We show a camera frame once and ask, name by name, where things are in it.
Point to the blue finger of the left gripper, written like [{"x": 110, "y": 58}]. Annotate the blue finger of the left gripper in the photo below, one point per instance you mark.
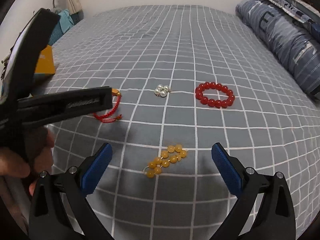
[{"x": 50, "y": 108}]

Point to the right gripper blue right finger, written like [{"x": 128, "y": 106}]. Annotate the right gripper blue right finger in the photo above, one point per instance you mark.
[{"x": 225, "y": 165}]

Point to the blue striped rolled duvet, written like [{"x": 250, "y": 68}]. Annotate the blue striped rolled duvet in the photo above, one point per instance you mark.
[{"x": 293, "y": 45}]

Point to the silver pearl cluster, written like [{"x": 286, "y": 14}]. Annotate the silver pearl cluster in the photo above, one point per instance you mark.
[{"x": 162, "y": 91}]

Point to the teal cloth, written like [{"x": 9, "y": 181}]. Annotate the teal cloth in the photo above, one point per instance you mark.
[{"x": 64, "y": 24}]

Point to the patterned pillow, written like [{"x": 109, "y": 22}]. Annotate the patterned pillow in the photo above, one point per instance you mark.
[{"x": 304, "y": 12}]

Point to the grey checked bed sheet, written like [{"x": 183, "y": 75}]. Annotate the grey checked bed sheet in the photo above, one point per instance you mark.
[{"x": 226, "y": 87}]

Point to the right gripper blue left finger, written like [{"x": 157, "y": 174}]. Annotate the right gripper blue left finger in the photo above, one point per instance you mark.
[{"x": 93, "y": 168}]

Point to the person's left hand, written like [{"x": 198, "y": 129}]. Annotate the person's left hand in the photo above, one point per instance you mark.
[{"x": 13, "y": 165}]

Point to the white cardboard box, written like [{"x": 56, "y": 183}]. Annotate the white cardboard box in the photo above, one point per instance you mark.
[{"x": 45, "y": 65}]

